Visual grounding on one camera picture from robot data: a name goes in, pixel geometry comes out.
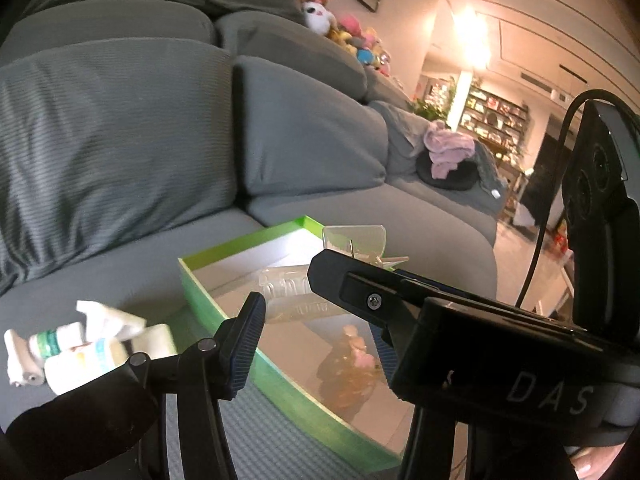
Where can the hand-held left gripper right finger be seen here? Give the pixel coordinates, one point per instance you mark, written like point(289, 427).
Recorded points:
point(382, 355)

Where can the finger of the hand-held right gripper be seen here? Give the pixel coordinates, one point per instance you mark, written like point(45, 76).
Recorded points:
point(440, 285)
point(360, 290)

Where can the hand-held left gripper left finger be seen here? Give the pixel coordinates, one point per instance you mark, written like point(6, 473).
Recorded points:
point(247, 345)

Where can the green cardboard box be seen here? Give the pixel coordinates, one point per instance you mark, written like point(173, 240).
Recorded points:
point(280, 385)

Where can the clear plastic cup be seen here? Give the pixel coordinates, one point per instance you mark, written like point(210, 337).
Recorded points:
point(355, 237)

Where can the white bottle with green label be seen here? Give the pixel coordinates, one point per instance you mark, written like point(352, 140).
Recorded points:
point(52, 342)

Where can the person's right hand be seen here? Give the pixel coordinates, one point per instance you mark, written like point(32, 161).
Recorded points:
point(595, 466)

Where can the small brown doll figure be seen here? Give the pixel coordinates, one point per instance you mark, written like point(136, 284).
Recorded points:
point(350, 355)

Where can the grey sofa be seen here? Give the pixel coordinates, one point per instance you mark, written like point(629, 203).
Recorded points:
point(425, 220)

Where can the clear plastic bottle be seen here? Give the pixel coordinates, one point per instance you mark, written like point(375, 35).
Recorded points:
point(285, 282)

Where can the white side table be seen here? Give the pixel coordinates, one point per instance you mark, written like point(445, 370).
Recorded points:
point(565, 285)

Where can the black round cushion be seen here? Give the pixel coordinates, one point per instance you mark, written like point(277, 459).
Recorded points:
point(452, 182)

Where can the pink blanket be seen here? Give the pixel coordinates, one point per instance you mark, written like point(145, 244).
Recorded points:
point(447, 150)

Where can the crumpled white tissue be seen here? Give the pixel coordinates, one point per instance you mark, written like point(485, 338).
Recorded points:
point(107, 317)

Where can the grey blanket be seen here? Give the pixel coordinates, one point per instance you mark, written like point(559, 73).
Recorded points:
point(400, 135)

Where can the white bottle with colourful label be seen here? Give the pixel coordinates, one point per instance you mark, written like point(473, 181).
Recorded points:
point(85, 365)

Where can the grey sofa cushion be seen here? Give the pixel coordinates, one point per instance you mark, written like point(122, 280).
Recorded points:
point(310, 125)
point(115, 135)

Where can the green houseplant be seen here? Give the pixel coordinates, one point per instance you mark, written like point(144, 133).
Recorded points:
point(430, 107)

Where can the dark bookshelf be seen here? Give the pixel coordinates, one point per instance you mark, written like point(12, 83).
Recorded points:
point(492, 115)

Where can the pile of plush toys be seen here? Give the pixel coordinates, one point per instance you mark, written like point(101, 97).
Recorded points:
point(360, 40)

